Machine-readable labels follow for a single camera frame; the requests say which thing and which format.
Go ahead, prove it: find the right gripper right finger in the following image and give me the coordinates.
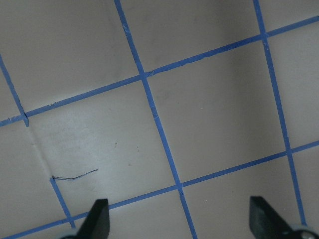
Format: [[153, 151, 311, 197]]
[[249, 196, 319, 239]]

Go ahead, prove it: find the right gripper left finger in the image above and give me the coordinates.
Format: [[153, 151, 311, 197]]
[[59, 199, 110, 239]]

